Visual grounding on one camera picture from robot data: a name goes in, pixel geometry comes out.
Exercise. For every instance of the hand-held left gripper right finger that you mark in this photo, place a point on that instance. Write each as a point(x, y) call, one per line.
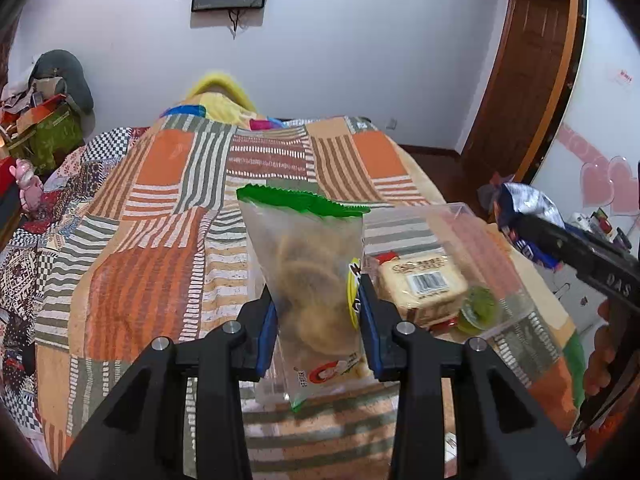
point(370, 330)

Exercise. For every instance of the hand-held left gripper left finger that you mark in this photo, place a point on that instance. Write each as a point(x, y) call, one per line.
point(267, 340)

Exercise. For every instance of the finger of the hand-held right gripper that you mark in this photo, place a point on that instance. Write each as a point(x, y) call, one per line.
point(547, 242)

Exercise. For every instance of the blue red white snack packet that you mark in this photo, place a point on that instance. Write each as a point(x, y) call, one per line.
point(525, 200)

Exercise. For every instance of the brown cake packet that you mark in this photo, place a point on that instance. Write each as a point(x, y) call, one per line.
point(420, 280)

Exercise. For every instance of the clear green-edged cracker packet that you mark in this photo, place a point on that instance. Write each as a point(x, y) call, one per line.
point(310, 270)

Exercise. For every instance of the green jelly cup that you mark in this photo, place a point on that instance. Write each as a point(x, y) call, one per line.
point(480, 310)

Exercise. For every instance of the clear plastic container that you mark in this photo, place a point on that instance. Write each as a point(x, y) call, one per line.
point(450, 230)

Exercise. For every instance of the person's right hand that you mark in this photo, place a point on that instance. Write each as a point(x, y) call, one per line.
point(600, 365)

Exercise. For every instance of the orange striped patchwork blanket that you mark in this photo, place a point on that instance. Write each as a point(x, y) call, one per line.
point(165, 280)

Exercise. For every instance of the white heart-print sliding door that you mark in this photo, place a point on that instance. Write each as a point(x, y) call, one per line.
point(590, 110)

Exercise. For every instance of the brown wooden door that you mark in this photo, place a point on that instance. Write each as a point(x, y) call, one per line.
point(520, 85)

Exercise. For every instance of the small pink door sign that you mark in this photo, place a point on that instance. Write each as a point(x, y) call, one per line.
point(621, 76)

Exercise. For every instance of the checkered patchwork quilt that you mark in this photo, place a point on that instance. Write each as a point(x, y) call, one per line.
point(30, 270)

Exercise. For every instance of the yellow plush cushion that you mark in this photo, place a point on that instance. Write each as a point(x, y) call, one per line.
point(220, 95)

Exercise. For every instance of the pink plush toy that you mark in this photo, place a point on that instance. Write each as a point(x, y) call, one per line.
point(29, 182)

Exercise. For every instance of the green printed bag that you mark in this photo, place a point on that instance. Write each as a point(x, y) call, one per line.
point(55, 135)

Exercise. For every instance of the grey cushion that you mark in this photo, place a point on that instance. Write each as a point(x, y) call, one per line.
point(65, 75)

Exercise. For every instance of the white wall socket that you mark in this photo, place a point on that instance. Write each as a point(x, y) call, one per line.
point(392, 123)

